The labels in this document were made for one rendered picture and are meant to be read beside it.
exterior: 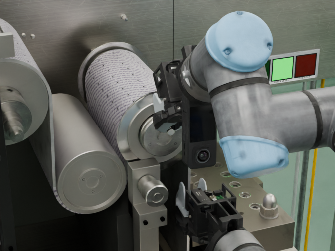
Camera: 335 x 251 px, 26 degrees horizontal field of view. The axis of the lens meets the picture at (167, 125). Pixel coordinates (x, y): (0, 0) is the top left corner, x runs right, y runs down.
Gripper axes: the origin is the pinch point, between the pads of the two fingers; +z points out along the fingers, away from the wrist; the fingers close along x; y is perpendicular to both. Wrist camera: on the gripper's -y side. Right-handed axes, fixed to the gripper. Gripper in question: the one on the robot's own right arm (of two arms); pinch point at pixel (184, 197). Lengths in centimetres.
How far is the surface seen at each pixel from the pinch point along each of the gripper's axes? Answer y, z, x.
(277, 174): -109, 168, -120
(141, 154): 12.5, -3.4, 9.5
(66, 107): 14.4, 15.4, 17.7
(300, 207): -42, 46, -55
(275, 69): 9.5, 29.4, -34.1
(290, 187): -109, 154, -119
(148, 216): 3.9, -9.4, 10.4
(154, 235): -1.7, -7.1, 8.5
